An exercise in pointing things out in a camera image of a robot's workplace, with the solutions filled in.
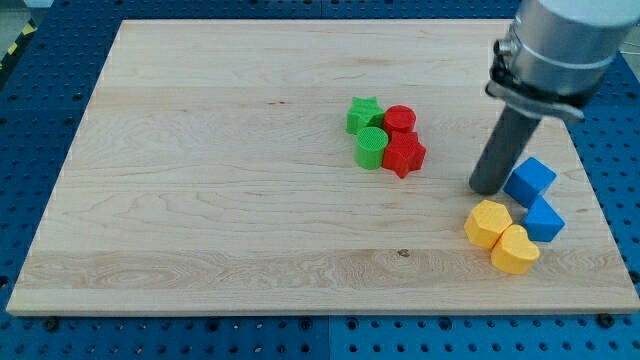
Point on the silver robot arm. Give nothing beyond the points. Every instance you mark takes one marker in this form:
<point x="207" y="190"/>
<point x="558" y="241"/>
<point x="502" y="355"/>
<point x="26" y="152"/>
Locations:
<point x="553" y="58"/>

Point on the light wooden board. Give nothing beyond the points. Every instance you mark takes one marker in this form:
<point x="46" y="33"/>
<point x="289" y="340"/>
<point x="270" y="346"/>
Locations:
<point x="212" y="175"/>

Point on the yellow heart block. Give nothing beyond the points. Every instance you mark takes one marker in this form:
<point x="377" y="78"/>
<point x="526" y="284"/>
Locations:
<point x="514" y="253"/>

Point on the green star block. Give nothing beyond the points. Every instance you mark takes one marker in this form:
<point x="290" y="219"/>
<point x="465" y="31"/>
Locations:
<point x="364" y="112"/>

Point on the yellow hexagon block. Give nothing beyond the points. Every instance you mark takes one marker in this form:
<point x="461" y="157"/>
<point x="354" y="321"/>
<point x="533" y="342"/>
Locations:
<point x="486" y="223"/>

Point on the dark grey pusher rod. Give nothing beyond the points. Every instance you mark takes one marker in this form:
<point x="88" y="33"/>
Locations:
<point x="508" y="140"/>

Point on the green cylinder block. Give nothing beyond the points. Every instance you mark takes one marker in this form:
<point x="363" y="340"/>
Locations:
<point x="371" y="143"/>

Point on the blue cube block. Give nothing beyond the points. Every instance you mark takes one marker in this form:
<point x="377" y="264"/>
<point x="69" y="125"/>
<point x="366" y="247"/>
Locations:
<point x="528" y="181"/>

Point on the red cylinder block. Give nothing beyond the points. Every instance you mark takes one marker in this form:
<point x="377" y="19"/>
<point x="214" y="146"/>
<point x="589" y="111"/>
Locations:
<point x="399" y="118"/>

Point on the blue triangular block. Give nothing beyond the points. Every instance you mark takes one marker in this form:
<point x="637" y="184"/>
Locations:
<point x="542" y="222"/>

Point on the red star block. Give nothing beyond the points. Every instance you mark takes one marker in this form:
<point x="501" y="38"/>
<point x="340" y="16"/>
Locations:
<point x="404" y="153"/>

